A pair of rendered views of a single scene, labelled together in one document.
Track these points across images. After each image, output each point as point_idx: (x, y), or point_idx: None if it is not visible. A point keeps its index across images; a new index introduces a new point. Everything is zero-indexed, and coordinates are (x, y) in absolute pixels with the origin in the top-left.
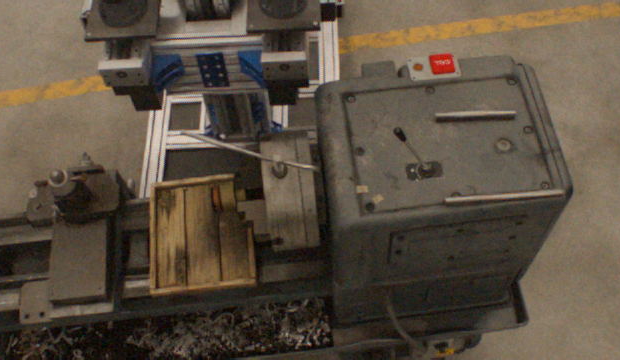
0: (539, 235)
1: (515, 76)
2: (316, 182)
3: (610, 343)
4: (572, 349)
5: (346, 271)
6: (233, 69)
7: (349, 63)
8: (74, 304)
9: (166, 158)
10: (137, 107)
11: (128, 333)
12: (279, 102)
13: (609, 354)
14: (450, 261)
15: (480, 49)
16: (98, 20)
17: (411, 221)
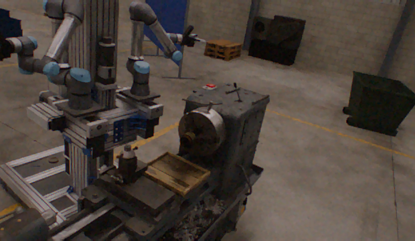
0: (262, 122)
1: (227, 84)
2: None
3: (264, 194)
4: (259, 201)
5: (235, 147)
6: (126, 128)
7: None
8: (162, 210)
9: None
10: (94, 155)
11: None
12: (148, 136)
13: (268, 197)
14: (248, 141)
15: (147, 148)
16: (73, 110)
17: (251, 110)
